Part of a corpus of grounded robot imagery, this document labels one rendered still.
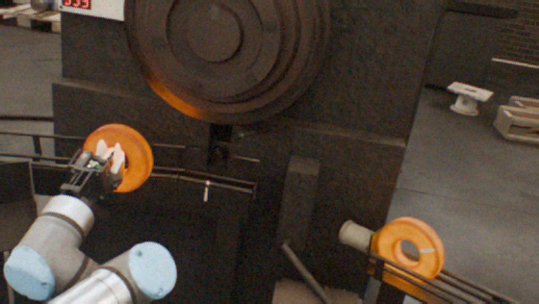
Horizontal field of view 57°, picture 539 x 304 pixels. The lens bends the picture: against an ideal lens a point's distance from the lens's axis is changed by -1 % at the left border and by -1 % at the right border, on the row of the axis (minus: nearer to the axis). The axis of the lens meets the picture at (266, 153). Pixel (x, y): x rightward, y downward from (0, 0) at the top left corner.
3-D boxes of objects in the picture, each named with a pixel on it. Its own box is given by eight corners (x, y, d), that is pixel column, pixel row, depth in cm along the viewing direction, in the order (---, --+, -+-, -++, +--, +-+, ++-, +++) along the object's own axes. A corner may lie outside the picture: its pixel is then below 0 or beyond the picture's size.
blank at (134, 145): (86, 119, 111) (78, 124, 108) (152, 127, 109) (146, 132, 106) (91, 182, 117) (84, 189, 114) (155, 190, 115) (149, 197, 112)
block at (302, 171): (278, 227, 143) (292, 151, 133) (306, 232, 143) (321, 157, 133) (273, 248, 134) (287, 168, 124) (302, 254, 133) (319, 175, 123)
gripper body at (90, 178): (115, 153, 100) (88, 195, 91) (119, 184, 106) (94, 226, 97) (79, 145, 101) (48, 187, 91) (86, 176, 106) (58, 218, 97)
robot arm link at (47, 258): (38, 310, 86) (-13, 278, 83) (71, 253, 96) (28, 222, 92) (64, 294, 81) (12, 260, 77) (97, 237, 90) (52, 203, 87)
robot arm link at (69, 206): (88, 248, 94) (39, 238, 94) (99, 229, 97) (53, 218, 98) (80, 216, 88) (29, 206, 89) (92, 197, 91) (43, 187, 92)
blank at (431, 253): (397, 282, 122) (390, 288, 120) (374, 222, 123) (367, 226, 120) (455, 276, 111) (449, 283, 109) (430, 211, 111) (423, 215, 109)
